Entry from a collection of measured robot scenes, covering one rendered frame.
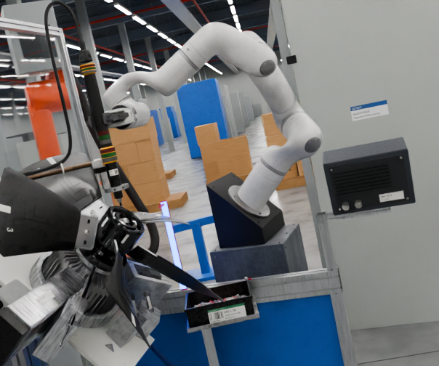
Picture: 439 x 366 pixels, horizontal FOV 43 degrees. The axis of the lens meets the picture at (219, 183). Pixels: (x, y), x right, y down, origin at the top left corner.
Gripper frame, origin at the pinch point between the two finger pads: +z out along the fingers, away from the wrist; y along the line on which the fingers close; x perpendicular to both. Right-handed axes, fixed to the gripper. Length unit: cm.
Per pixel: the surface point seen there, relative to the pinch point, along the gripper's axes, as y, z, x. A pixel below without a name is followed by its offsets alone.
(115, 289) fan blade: -12, 39, -38
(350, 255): -53, -179, -104
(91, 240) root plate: 3.0, 16.4, -31.1
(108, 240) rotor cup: -1.6, 15.5, -31.8
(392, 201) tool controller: -76, -33, -44
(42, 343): 9, 39, -49
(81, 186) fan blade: 9.5, 2.2, -17.7
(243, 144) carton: 143, -909, -75
